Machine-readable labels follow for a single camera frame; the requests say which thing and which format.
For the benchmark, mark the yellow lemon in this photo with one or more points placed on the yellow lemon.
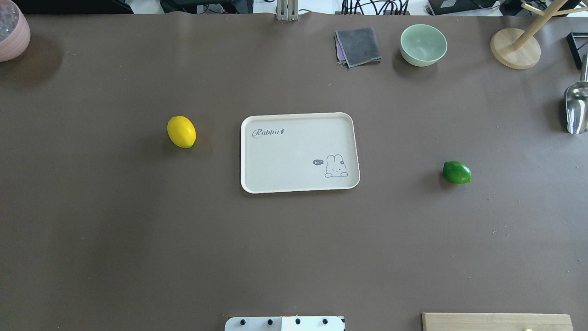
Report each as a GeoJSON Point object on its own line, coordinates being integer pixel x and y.
{"type": "Point", "coordinates": [181, 131]}

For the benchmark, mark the cream rabbit tray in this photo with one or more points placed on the cream rabbit tray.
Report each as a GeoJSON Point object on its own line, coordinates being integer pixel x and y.
{"type": "Point", "coordinates": [298, 152]}

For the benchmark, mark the grey folded cloth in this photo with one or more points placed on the grey folded cloth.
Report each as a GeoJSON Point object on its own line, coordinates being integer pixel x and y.
{"type": "Point", "coordinates": [355, 47]}

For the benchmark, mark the green lime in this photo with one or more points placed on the green lime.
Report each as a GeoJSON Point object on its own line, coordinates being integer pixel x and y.
{"type": "Point", "coordinates": [457, 172]}

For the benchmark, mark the pale green bowl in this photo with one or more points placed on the pale green bowl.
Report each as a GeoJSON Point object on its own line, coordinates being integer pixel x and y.
{"type": "Point", "coordinates": [422, 45]}

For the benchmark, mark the wooden board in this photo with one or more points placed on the wooden board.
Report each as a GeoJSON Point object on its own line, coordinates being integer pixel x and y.
{"type": "Point", "coordinates": [495, 322]}

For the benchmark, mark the wooden mug tree stand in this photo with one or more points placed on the wooden mug tree stand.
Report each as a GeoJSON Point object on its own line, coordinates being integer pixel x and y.
{"type": "Point", "coordinates": [518, 49]}

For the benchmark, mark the metal scoop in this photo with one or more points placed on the metal scoop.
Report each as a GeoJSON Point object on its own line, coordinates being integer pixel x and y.
{"type": "Point", "coordinates": [576, 102]}

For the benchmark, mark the pink bowl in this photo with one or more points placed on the pink bowl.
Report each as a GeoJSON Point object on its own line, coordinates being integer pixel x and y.
{"type": "Point", "coordinates": [15, 33]}

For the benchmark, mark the aluminium profile post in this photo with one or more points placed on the aluminium profile post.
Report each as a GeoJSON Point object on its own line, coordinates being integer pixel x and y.
{"type": "Point", "coordinates": [287, 10]}

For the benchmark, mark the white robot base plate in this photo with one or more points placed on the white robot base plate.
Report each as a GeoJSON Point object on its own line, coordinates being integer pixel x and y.
{"type": "Point", "coordinates": [286, 323]}

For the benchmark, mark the black wire glass rack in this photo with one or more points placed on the black wire glass rack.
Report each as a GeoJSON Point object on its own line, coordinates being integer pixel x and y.
{"type": "Point", "coordinates": [576, 41]}

